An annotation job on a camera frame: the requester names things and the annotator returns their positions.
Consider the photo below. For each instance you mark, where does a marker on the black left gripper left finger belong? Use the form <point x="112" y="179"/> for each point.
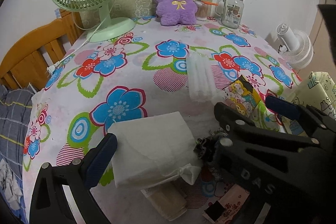
<point x="49" y="203"/>

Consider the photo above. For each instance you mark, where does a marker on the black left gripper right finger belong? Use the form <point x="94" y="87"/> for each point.
<point x="293" y="174"/>

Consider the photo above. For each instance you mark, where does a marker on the pink wet wipes pack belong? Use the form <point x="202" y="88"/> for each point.
<point x="224" y="209"/>

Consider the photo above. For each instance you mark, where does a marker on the yellow cartoon fabric basket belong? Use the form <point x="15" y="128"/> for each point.
<point x="317" y="90"/>

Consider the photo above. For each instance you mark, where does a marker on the cartoon tissue pack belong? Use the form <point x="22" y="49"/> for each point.
<point x="241" y="96"/>

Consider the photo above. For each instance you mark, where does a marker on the clear pack cotton pads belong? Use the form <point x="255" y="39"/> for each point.
<point x="200" y="78"/>

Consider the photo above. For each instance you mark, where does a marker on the blue plaid bedding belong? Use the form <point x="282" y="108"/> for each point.
<point x="16" y="106"/>

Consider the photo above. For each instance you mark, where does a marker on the beige paper roll pack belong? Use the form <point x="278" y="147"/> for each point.
<point x="168" y="199"/>

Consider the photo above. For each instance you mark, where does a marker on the white standing fan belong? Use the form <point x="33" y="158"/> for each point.
<point x="296" y="47"/>

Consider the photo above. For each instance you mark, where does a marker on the wooden bed headboard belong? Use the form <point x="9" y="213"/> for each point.
<point x="24" y="63"/>

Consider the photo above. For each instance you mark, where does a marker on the floral tablecloth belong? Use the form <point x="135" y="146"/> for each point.
<point x="141" y="74"/>

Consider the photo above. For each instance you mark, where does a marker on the glass mason jar green lid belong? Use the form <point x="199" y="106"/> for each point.
<point x="230" y="12"/>

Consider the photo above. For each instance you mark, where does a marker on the cotton swab container orange lid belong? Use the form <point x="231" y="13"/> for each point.
<point x="203" y="9"/>

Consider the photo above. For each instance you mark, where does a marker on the purple plush toy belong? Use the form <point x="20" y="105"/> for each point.
<point x="173" y="12"/>

